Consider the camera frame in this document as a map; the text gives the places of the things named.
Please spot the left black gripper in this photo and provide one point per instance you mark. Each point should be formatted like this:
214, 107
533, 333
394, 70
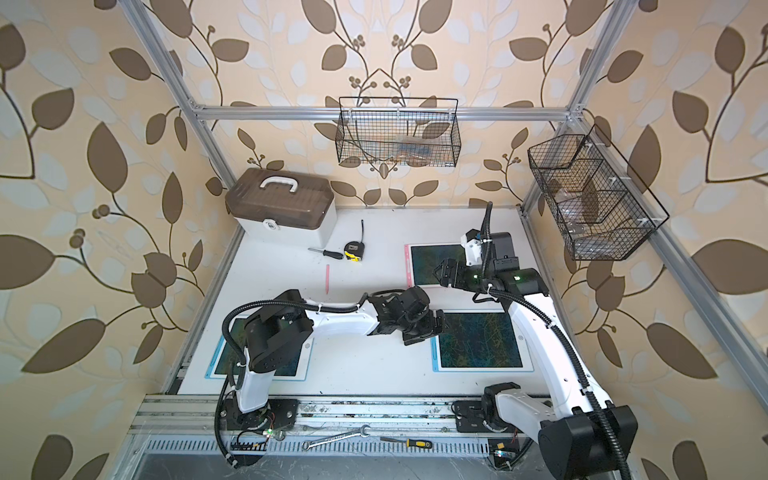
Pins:
430, 329

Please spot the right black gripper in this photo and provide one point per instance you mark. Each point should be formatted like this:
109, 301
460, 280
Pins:
450, 264

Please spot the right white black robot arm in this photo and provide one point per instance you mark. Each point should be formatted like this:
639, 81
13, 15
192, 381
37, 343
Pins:
581, 432

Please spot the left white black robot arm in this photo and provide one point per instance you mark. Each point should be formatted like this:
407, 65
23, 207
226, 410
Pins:
251, 390

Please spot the pink writing tablet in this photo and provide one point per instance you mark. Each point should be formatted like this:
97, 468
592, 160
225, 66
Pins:
423, 259

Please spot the right blue writing tablet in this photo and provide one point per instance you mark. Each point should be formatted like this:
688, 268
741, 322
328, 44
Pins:
479, 342

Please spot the blue writing tablet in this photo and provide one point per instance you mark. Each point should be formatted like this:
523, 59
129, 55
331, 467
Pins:
281, 347
479, 342

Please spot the left blue writing tablet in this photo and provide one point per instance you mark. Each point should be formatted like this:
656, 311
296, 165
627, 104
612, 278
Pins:
281, 347

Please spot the yellow black tape measure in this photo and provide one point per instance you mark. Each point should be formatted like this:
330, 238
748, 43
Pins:
354, 250

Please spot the brown lid white toolbox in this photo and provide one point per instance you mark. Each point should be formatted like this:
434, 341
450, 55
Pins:
284, 207

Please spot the silver wrench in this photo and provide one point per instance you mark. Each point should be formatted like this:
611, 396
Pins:
362, 432

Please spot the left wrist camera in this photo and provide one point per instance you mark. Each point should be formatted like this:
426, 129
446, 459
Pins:
399, 309

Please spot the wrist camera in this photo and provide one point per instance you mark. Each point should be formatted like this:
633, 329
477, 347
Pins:
399, 309
488, 254

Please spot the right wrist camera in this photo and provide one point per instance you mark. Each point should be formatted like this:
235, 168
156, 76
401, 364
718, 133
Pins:
488, 254

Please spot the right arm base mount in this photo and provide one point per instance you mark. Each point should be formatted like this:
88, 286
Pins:
507, 445

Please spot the yellow black handle screwdriver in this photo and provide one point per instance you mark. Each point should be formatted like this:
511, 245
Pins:
410, 443

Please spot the back black wire basket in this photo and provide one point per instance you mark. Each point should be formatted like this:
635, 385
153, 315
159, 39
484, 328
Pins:
395, 130

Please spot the black wire basket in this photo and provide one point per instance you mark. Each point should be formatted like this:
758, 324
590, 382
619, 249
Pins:
602, 206
395, 130

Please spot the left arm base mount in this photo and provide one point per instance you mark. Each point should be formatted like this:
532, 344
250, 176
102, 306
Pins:
243, 437

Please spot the right black wire basket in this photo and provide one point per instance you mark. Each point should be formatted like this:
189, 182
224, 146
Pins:
602, 206

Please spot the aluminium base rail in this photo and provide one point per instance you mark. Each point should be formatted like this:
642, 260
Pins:
185, 424

